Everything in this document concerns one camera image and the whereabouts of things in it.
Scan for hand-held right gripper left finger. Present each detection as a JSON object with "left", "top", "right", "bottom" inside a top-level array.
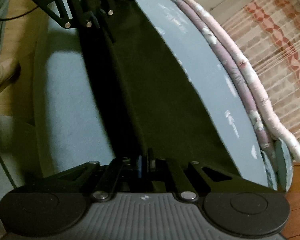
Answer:
[{"left": 37, "top": 155, "right": 144, "bottom": 202}]

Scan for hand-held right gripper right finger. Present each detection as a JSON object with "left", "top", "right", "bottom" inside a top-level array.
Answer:
[{"left": 147, "top": 147, "right": 248, "bottom": 202}]

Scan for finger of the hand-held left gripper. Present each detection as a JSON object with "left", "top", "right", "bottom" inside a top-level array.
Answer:
[
  {"left": 44, "top": 0, "right": 100, "bottom": 29},
  {"left": 94, "top": 0, "right": 130, "bottom": 43}
]

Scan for black pants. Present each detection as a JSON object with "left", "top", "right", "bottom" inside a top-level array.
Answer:
[{"left": 77, "top": 0, "right": 243, "bottom": 180}]

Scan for purple floral quilt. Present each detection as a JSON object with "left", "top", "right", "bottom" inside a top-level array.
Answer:
[{"left": 170, "top": 0, "right": 277, "bottom": 158}]

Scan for thick blue pillow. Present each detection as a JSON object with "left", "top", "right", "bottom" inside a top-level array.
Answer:
[{"left": 261, "top": 140, "right": 294, "bottom": 190}]

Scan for pink floral quilt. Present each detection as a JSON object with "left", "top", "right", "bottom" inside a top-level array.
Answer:
[{"left": 177, "top": 0, "right": 300, "bottom": 162}]

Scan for patterned curtain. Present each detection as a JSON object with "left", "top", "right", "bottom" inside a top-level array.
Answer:
[{"left": 210, "top": 0, "right": 300, "bottom": 140}]

